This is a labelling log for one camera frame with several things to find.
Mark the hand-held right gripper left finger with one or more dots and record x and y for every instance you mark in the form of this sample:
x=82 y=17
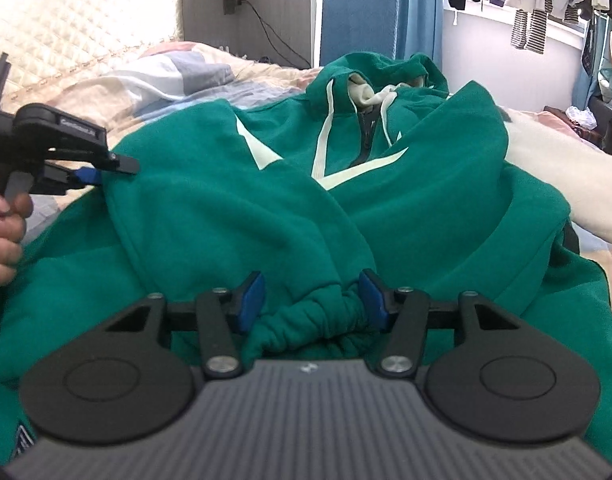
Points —
x=251 y=305

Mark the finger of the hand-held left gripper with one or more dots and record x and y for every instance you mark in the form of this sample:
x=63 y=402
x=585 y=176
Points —
x=123 y=164
x=88 y=176

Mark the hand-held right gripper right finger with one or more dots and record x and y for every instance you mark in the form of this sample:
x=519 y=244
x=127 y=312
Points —
x=373 y=300

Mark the green hoodie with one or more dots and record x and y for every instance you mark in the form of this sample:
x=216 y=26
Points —
x=211 y=210

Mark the person's left hand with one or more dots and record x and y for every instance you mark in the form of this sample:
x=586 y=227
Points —
x=3 y=260

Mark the patchwork blanket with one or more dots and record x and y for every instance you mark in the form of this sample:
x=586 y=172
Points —
x=151 y=75

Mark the quilted cream headboard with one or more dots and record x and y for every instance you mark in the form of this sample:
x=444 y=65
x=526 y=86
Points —
x=76 y=20

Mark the brown bag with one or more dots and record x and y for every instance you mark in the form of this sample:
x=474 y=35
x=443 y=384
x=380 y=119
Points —
x=586 y=137

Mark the blue chair back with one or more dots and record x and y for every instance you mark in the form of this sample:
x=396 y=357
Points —
x=358 y=20

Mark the white plastic bag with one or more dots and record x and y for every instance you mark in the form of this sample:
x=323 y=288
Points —
x=582 y=117

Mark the black white striped garment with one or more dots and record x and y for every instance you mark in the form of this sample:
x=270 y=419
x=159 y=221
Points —
x=536 y=35

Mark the black wall socket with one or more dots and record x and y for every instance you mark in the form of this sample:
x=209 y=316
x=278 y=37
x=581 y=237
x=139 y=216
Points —
x=231 y=6

